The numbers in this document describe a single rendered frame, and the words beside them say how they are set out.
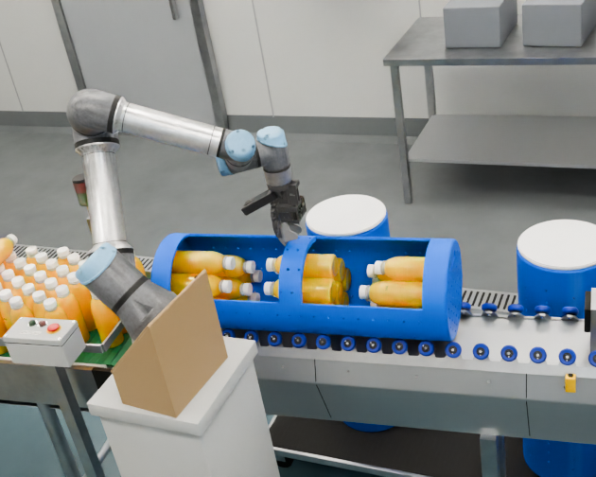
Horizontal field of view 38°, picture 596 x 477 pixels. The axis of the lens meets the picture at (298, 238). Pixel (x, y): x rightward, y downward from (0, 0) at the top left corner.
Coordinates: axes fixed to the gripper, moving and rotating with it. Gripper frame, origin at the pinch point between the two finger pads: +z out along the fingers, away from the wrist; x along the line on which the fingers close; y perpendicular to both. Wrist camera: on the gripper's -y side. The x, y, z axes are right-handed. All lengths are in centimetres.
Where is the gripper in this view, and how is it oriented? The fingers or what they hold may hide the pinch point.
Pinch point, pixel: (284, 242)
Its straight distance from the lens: 248.7
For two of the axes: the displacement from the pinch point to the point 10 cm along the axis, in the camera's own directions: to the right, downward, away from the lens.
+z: 1.5, 8.5, 5.0
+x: 2.9, -5.2, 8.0
